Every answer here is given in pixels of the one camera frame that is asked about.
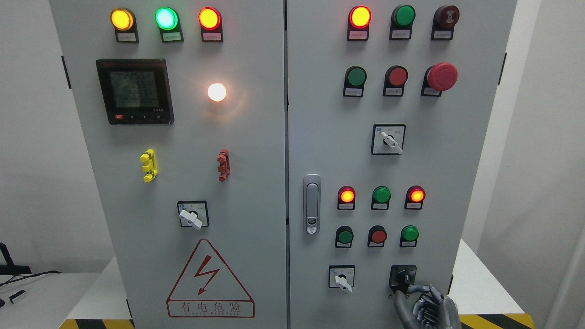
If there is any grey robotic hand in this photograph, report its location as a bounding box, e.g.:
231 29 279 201
394 285 462 329

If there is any black rotary knob switch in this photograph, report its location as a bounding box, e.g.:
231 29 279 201
389 265 417 294

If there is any white platform with hazard stripes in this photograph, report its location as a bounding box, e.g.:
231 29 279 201
60 241 535 329

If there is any red push button lower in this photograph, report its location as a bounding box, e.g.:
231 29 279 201
367 225 388 248

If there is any red push button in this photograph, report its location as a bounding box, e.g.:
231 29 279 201
367 225 388 248
383 65 408 96

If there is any green push button lower left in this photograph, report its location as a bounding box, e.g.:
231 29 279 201
335 225 354 248

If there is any red indicator middle right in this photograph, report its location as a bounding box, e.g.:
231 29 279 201
404 185 426 210

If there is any green indicator middle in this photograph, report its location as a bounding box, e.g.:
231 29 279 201
371 186 392 210

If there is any red lit indicator middle left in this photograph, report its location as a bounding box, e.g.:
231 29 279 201
337 186 356 210

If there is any red lit indicator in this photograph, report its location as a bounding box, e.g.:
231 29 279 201
337 186 356 210
347 5 372 41

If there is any red high voltage warning sticker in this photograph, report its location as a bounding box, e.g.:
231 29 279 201
167 238 255 318

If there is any grey electrical control cabinet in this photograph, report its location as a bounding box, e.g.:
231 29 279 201
50 0 517 329

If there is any red emergency stop mushroom button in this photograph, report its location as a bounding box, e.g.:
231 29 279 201
420 62 459 96

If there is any red push button upper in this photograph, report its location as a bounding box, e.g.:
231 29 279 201
383 65 408 96

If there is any green push button upper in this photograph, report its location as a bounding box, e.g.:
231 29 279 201
343 65 367 98

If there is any red terminal connector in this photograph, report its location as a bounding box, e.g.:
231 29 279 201
217 149 231 182

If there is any dark red buzzer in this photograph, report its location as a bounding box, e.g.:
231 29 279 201
431 5 460 40

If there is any green indicator top right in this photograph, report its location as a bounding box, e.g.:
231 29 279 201
389 5 416 40

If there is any red lit indicator top right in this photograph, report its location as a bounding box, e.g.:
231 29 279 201
347 5 372 41

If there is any white glowing indicator lamp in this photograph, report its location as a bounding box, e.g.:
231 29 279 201
207 82 227 102

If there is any yellow terminal connector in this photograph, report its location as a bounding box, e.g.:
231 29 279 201
140 149 158 183

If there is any red-orange indicator light left door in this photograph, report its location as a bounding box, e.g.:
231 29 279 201
198 6 223 43

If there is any black digital power meter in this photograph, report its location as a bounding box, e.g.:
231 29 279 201
96 58 174 125

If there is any green lit indicator light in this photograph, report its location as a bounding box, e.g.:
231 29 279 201
154 7 183 43

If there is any small white black device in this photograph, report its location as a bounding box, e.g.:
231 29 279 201
9 290 27 304

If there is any yellow indicator light top left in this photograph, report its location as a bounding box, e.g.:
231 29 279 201
110 8 139 43

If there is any black monitor stand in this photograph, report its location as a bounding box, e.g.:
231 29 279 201
0 242 32 276

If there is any white selector switch lower right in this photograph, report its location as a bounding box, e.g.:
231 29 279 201
328 265 356 293

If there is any white selector switch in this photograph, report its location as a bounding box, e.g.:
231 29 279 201
371 124 406 155
328 265 356 293

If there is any silver door latch handle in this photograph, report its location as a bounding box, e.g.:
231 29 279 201
303 174 320 235

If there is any white selector switch upper right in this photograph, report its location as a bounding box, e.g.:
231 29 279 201
371 124 406 155

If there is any white selector switch left door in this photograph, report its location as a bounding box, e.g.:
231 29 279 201
177 200 209 230

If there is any black cable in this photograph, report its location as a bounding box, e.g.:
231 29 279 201
0 270 64 288

